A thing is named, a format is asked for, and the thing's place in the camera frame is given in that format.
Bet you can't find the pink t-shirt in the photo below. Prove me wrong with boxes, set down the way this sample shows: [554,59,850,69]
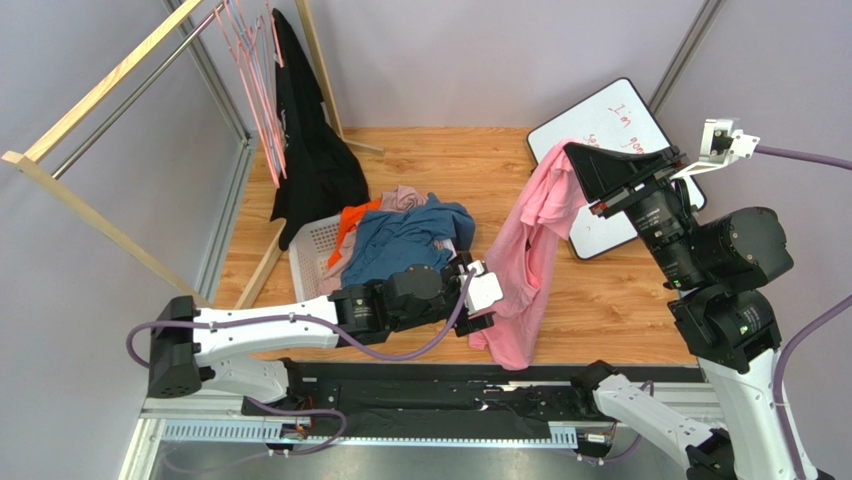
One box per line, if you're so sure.
[468,139,587,371]

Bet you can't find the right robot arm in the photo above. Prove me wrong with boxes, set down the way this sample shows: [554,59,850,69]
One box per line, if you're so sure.
[563,142,824,479]

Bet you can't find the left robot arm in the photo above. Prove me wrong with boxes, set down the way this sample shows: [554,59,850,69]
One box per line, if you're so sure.
[126,252,503,404]

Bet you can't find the teal blue t-shirt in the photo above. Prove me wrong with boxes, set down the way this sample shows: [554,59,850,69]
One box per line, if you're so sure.
[341,192,476,287]

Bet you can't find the black hanging t-shirt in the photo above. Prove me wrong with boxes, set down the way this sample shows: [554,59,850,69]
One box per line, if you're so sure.
[270,9,369,251]

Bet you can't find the white board with red writing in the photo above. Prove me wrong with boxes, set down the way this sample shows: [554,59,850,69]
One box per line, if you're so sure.
[526,77,708,261]

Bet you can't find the orange garment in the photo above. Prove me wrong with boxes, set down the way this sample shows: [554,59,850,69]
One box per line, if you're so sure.
[327,198,382,267]

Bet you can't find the white plastic laundry basket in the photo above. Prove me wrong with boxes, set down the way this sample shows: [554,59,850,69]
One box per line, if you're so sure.
[289,217,458,300]

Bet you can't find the wooden clothes rack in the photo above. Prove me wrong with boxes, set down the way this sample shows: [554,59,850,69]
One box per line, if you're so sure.
[1,0,385,311]

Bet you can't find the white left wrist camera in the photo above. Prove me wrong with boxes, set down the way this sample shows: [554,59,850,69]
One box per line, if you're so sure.
[461,260,504,316]

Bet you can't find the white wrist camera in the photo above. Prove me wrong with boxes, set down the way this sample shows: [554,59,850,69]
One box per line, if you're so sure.
[461,260,504,316]
[672,118,761,180]

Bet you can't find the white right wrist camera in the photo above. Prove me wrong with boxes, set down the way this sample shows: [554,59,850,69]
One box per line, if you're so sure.
[672,118,761,180]

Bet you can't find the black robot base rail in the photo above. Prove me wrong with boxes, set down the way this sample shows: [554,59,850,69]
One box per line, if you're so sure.
[240,361,707,441]

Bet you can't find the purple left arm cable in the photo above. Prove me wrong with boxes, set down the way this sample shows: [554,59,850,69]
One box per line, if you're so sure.
[126,269,477,441]

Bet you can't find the white slotted cable duct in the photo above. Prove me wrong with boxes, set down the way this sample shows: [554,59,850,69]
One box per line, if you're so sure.
[159,419,579,449]

